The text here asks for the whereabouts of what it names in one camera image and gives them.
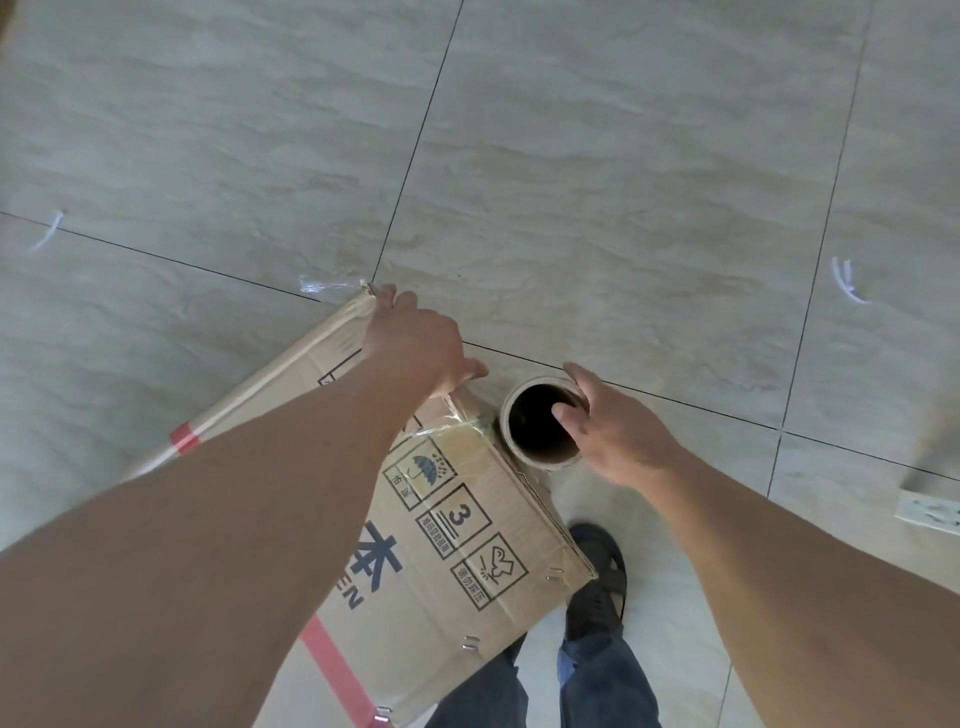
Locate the person's right hand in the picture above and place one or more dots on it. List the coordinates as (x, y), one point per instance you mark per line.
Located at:
(622, 439)

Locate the person's left hand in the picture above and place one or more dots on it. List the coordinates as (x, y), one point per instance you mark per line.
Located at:
(416, 345)

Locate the person's right thumb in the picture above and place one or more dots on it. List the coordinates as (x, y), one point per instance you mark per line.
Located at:
(570, 420)

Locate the person's left thumb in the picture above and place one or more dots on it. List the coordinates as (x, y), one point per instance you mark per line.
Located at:
(470, 371)

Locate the clear packing tape roll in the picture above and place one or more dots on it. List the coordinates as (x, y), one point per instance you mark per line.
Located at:
(525, 442)

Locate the printed brown cardboard box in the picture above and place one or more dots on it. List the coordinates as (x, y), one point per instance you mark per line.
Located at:
(450, 555)

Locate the person's left forearm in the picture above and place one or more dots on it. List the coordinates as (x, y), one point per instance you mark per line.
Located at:
(195, 540)

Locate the person's right forearm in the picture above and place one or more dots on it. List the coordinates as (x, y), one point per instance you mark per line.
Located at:
(810, 600)

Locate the black sandal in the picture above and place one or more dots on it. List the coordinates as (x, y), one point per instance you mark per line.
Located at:
(600, 585)

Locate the loose clear tape strip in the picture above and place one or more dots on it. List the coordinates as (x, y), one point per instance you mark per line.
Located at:
(326, 285)

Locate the person's right leg in jeans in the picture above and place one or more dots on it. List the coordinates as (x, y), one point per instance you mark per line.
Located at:
(607, 682)

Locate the person's leg in jeans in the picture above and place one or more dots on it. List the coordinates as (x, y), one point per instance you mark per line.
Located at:
(607, 682)
(480, 694)

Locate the person's left leg in jeans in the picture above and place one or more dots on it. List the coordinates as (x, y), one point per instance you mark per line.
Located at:
(480, 694)

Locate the white plastic scrap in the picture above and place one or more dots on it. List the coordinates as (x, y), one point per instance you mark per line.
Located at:
(46, 229)
(847, 281)

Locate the white power strip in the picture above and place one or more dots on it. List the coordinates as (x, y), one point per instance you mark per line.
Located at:
(928, 513)

